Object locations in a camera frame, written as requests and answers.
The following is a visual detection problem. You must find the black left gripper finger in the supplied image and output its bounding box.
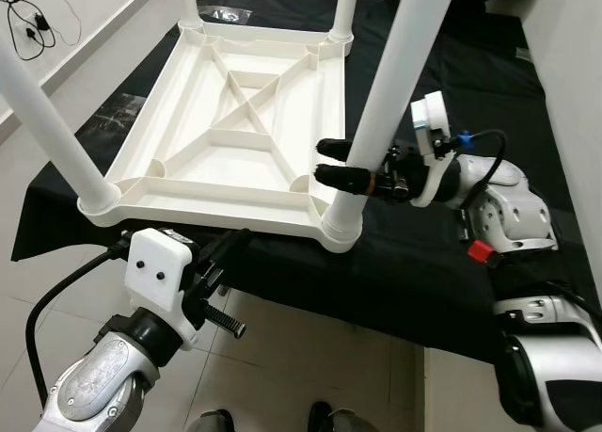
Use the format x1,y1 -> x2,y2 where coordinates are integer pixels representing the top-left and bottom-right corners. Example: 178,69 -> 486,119
213,227 -> 253,265

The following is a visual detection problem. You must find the white plastic table top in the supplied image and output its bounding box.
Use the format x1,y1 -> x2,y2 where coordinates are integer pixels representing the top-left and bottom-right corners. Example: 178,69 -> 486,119
77,23 -> 366,254

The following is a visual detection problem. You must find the black table cloth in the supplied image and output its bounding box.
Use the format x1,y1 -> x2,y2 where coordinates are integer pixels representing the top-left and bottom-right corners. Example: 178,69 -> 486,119
11,0 -> 602,369

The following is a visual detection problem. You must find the clear plastic wrap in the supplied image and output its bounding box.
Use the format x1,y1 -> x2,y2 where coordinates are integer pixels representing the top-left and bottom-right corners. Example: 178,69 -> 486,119
202,6 -> 253,27

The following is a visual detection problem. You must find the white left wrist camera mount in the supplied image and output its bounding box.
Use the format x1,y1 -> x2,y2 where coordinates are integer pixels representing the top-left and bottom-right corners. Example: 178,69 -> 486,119
127,227 -> 198,350

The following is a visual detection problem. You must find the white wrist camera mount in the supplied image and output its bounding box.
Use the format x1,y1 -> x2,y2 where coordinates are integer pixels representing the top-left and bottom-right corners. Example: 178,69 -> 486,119
409,91 -> 460,208
127,227 -> 198,350

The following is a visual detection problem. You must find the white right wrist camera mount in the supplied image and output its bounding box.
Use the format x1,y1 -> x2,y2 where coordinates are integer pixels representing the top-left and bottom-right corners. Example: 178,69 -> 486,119
409,91 -> 460,208

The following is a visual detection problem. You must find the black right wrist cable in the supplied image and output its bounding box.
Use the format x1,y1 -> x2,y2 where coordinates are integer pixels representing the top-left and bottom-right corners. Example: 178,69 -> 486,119
451,129 -> 510,245

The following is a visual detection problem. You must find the black wall power cable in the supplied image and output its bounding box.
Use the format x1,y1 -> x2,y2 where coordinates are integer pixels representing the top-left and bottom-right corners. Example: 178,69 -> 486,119
0,0 -> 59,66

